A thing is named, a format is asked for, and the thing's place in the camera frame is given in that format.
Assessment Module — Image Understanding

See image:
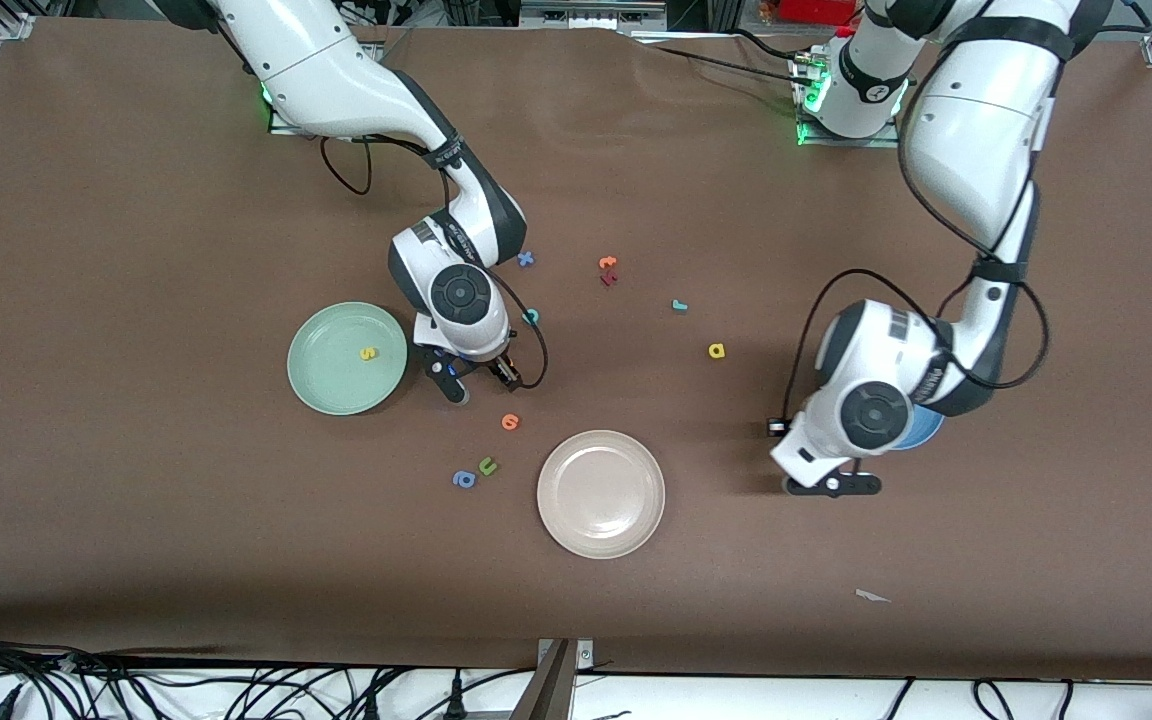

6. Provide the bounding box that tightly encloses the blue plate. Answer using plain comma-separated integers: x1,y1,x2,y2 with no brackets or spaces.
906,405,947,453

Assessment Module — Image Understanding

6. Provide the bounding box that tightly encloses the beige plate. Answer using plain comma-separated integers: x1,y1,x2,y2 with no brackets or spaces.
537,430,666,560

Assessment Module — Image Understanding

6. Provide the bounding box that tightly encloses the green plate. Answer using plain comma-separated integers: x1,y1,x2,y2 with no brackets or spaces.
287,302,409,416

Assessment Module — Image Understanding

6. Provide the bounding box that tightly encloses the grey equipment box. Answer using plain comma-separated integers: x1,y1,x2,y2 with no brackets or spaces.
519,0,667,31

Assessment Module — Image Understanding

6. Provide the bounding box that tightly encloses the brown table cover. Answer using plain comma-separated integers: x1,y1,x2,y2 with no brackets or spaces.
0,18,1152,681

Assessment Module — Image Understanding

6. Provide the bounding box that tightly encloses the red box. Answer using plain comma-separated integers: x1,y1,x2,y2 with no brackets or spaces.
776,0,862,26

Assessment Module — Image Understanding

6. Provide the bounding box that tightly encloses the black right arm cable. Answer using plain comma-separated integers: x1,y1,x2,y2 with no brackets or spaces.
319,133,550,391

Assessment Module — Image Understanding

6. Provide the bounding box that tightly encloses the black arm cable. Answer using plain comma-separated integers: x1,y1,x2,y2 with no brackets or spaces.
319,133,550,391
784,25,1050,426

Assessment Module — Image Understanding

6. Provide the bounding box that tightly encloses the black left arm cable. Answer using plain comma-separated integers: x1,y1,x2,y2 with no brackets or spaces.
784,25,1050,426

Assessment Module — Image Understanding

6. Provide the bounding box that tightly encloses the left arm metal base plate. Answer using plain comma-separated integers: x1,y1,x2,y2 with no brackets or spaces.
794,50,903,149

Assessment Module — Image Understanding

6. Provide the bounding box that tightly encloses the grey metal table bracket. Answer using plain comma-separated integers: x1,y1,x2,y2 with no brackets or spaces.
511,638,595,720

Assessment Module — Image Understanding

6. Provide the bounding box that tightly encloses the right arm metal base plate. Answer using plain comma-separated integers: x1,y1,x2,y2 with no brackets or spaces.
266,28,382,137

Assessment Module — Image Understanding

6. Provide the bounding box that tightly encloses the thin black base cable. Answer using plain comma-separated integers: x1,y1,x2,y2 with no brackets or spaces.
651,28,822,91

